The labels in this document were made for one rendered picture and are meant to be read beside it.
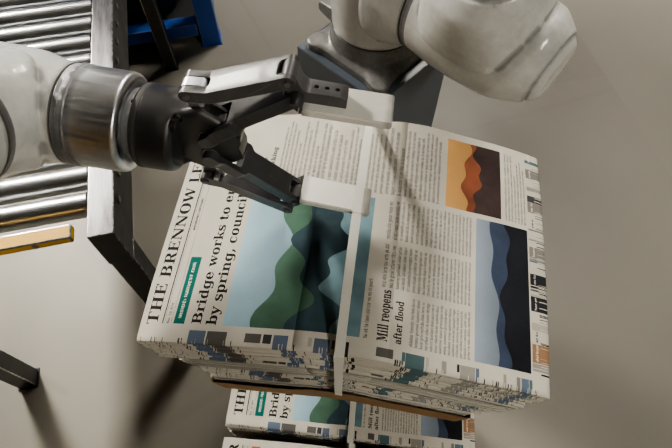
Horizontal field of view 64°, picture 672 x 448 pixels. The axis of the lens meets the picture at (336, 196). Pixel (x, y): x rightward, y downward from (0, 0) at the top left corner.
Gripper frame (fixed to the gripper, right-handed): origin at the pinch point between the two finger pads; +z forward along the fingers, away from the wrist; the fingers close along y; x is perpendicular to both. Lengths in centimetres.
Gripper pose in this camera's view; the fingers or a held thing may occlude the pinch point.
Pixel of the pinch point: (367, 159)
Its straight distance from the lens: 48.0
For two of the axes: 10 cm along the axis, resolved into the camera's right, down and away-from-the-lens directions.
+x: -1.3, 8.5, -5.0
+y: -0.8, 5.0, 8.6
